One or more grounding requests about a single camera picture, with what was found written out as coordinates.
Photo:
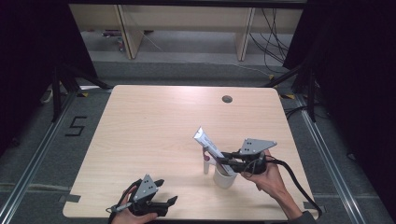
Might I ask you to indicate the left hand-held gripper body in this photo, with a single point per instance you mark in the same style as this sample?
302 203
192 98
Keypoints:
146 188

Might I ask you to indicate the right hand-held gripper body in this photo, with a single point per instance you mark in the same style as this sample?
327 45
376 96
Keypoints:
253 146

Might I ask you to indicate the white toothpaste tube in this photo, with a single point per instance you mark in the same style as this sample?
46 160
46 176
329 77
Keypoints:
210 144

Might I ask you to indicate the pink toothbrush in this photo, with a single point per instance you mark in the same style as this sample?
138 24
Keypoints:
205 153

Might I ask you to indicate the person's left hand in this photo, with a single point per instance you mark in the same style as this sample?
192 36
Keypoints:
130 218

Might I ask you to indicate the person's right hand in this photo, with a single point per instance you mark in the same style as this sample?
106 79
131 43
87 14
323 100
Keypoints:
269 182

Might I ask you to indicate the grey tape strip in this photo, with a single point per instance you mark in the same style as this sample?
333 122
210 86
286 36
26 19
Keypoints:
320 207
70 198

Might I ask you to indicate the black metal stand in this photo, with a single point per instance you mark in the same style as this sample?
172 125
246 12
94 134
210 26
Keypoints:
60 90
308 90

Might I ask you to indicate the black curtain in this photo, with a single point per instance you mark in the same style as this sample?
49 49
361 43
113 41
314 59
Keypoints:
358 77
34 62

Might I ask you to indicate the light wooden desk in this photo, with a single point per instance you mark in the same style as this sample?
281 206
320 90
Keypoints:
186 21

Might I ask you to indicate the aluminium floor rail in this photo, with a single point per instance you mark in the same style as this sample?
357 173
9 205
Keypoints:
327 155
34 155

